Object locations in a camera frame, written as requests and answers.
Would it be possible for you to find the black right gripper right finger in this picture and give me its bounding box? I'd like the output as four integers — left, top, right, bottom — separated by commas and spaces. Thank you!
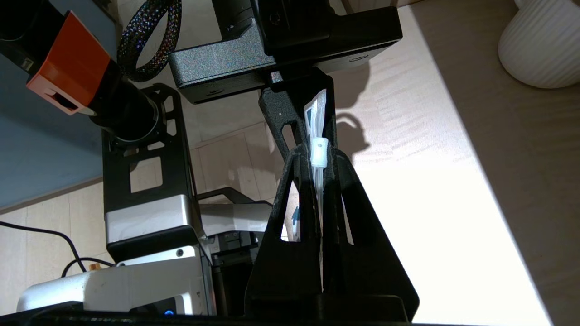
323, 146, 420, 321

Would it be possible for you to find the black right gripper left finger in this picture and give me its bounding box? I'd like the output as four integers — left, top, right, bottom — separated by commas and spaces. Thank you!
245, 144, 324, 318

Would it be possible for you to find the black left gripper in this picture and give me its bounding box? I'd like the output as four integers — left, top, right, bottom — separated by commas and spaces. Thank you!
169, 0, 403, 158

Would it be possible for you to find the white horse-print pouch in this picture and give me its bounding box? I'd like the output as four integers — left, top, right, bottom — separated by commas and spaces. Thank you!
290, 88, 330, 283

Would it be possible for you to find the silver metal box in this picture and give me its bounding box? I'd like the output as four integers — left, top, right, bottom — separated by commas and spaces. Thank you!
104, 195, 207, 262
199, 201, 273, 237

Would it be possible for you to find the white computer box VLA label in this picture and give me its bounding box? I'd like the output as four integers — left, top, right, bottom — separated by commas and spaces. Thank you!
17, 247, 214, 316

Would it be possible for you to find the white ribbed ceramic mug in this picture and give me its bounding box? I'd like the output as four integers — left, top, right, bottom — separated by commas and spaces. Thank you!
498, 0, 580, 89

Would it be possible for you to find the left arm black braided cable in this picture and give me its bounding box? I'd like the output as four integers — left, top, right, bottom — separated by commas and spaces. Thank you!
117, 0, 183, 83

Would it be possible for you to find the black perforated chassis frame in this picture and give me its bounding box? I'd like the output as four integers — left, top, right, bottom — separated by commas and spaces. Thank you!
102, 84, 196, 213

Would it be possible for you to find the thin black cable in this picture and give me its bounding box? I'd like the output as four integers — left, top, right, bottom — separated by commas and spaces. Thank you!
0, 221, 87, 273

